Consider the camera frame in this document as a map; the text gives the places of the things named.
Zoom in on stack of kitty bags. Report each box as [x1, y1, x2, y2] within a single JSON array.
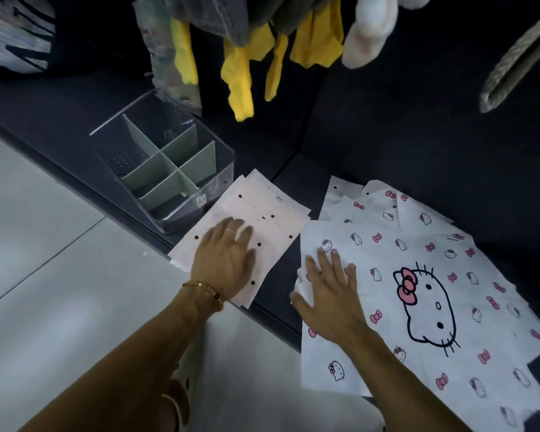
[[319, 175, 540, 432]]

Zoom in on clear plastic organizer box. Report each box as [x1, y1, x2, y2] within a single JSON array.
[[89, 88, 236, 235]]

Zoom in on person's right forearm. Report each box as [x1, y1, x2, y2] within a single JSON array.
[[340, 326, 473, 432]]

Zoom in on pink bags row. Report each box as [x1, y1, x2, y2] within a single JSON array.
[[169, 169, 312, 310]]

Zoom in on person's right hand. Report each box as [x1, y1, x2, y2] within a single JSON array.
[[289, 248, 370, 345]]

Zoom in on pink plush toy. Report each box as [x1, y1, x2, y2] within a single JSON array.
[[341, 0, 433, 70]]

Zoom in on person's left forearm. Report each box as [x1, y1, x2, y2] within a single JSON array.
[[20, 287, 221, 432]]

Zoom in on grey plush toy yellow feet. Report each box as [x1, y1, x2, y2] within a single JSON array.
[[161, 0, 345, 123]]

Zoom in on dark blue sofa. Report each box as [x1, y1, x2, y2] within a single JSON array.
[[0, 0, 540, 432]]

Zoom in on brown bead bracelet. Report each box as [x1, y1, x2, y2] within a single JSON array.
[[182, 281, 224, 312]]

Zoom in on person's left hand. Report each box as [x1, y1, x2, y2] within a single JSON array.
[[190, 217, 257, 304]]

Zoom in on zebra striped bag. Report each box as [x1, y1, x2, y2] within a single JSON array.
[[0, 0, 57, 76]]

